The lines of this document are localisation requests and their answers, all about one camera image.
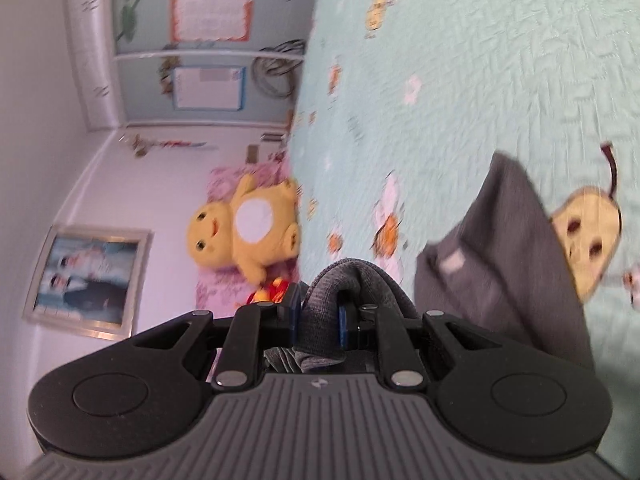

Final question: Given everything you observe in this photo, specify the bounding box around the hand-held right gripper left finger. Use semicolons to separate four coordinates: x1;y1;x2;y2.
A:
85;284;302;394

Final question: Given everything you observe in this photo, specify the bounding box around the sliding door wardrobe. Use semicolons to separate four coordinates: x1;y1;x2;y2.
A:
62;0;323;131

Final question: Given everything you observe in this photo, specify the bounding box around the coiled grey hose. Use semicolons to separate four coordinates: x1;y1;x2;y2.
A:
252;39;306;98

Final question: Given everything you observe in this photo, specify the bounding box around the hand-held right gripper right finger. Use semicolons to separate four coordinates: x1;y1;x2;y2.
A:
338;291;551;392

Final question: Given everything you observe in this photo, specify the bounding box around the orange-bordered paper poster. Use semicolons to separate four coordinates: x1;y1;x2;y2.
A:
169;0;254;43

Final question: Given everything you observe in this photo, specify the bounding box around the light green printed bedspread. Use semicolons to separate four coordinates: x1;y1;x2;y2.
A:
287;0;640;478

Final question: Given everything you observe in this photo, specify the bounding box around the grey sweater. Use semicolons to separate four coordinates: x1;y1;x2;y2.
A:
265;152;596;375

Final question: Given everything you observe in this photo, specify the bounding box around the yellow plush toy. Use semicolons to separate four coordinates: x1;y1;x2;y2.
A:
187;174;302;283

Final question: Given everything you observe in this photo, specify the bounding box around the framed wedding photo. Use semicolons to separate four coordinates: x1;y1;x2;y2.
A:
22;224;152;338

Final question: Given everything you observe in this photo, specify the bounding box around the red plush toy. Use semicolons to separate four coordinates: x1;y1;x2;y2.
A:
245;277;293;307

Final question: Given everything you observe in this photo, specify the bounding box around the wall lamp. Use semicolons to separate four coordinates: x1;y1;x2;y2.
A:
119;134;151;157

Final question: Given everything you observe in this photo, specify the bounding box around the red knot ornament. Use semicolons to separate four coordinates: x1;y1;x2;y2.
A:
150;139;213;150

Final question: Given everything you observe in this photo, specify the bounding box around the blue-bordered paper poster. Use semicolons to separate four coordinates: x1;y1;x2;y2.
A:
171;66;247;111

